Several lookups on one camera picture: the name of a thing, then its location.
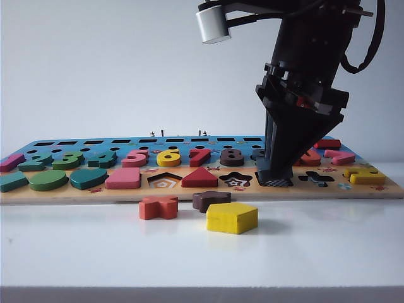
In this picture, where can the teal square block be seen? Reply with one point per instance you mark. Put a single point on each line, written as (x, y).
(12, 183)

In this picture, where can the orange number ten block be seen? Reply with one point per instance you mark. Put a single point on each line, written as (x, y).
(311, 159)

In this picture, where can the brown star block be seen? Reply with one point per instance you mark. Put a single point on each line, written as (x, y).
(205, 202)

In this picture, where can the orange cross block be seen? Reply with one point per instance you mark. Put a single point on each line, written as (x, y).
(156, 206)

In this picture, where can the dark blue number nine block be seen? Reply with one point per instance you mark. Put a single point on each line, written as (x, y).
(257, 154)

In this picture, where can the brown number eight block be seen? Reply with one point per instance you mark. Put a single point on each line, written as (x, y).
(232, 162)

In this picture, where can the red minus sign block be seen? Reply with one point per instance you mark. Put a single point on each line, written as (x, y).
(329, 144)

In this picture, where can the pink number five block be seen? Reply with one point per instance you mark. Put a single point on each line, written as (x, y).
(134, 162)

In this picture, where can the pink greater-than sign block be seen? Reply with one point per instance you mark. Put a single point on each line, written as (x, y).
(339, 159)

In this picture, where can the colourful wooden puzzle board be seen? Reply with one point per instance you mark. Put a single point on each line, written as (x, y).
(79, 194)

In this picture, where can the teal number four block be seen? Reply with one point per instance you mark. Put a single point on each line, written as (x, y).
(101, 162)

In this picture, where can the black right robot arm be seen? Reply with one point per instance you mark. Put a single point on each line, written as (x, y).
(312, 38)

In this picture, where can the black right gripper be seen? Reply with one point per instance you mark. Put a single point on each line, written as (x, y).
(303, 91)

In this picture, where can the dark blue square block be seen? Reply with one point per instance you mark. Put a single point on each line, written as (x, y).
(261, 167)

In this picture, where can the white cylindrical wrist camera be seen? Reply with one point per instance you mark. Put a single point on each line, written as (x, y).
(213, 23)

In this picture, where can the red number seven block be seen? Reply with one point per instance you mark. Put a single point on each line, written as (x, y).
(197, 161)

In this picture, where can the teal number two block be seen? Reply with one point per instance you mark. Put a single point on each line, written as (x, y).
(38, 159)

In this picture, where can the magenta number one block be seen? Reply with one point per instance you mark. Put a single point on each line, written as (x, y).
(11, 163)

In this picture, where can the yellow pentagon block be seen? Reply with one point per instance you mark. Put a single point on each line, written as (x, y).
(232, 221)

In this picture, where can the red triangle block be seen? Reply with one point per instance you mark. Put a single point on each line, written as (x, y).
(199, 180)

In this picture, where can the green number three block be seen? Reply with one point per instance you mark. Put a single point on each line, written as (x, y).
(67, 164)

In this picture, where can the green circle block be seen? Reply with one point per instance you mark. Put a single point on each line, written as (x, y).
(47, 181)

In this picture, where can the yellow number six block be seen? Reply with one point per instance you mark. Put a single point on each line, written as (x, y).
(168, 162)

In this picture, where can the teal heart block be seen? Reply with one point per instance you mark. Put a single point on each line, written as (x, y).
(88, 180)

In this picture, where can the pink trapezoid block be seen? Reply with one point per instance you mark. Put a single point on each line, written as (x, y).
(123, 180)

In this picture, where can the yellow equals sign block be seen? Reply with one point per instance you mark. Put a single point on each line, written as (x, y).
(366, 179)

